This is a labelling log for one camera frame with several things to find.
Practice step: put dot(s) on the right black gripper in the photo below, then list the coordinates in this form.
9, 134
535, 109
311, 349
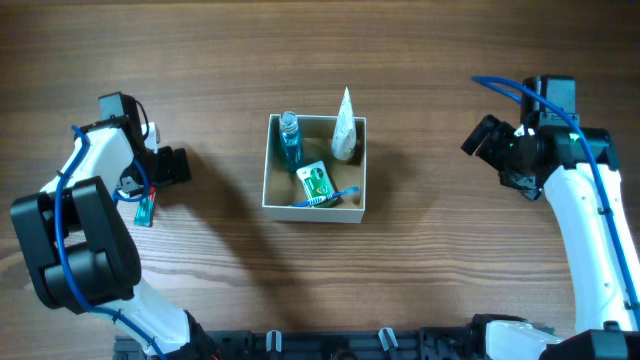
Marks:
489, 138

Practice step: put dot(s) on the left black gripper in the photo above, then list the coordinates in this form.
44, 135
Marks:
167, 166

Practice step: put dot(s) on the red white toothpaste tube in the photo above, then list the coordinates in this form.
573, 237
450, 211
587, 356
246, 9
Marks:
144, 213

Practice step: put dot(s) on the blue mouthwash bottle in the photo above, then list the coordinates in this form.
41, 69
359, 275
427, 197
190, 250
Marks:
291, 140

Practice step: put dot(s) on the green white small box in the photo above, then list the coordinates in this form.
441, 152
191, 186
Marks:
316, 182

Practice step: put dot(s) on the blue white toothbrush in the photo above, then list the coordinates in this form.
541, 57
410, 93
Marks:
326, 198

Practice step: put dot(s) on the white lotion tube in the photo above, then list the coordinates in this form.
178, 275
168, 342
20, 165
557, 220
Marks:
344, 137

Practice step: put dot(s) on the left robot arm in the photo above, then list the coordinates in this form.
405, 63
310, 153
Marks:
78, 251

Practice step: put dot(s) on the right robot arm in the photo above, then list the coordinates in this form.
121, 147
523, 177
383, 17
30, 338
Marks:
577, 169

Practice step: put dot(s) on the white square cardboard box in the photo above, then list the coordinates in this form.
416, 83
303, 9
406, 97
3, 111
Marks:
282, 190

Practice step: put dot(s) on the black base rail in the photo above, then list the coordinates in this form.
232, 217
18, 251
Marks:
424, 343

